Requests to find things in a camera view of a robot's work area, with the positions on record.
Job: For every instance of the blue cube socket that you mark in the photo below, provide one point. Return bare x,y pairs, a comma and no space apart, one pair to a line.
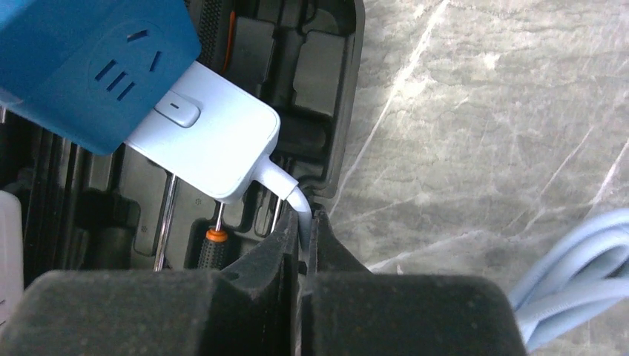
91,71

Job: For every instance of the black tool case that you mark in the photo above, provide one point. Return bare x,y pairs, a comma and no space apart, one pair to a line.
86,211

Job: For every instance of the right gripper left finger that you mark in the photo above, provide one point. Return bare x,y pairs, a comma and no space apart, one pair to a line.
247,308

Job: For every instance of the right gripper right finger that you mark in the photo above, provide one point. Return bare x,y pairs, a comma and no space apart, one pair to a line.
349,310

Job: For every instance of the small black orange screwdriver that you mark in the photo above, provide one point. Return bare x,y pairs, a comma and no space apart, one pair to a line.
213,253

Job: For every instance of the light blue power strip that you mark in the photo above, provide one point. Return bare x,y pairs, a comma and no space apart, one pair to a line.
209,133

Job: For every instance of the white cube socket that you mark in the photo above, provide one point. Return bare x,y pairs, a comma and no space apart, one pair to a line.
12,273

